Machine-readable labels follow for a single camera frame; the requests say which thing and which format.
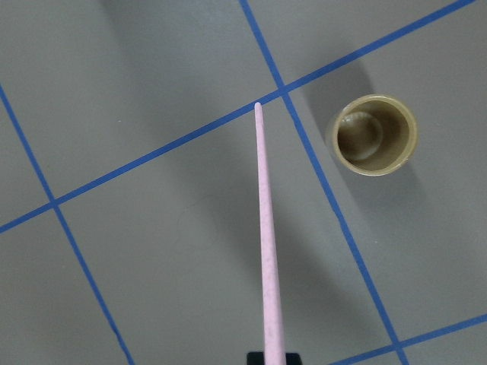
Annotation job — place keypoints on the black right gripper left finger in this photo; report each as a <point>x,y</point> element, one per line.
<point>255,358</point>

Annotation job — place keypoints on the bamboo chopstick holder cup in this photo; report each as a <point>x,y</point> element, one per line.
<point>374,135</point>

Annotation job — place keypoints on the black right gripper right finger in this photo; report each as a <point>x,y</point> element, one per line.
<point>292,359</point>

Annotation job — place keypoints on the pink chopstick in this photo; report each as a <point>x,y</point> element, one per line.
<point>273,332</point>

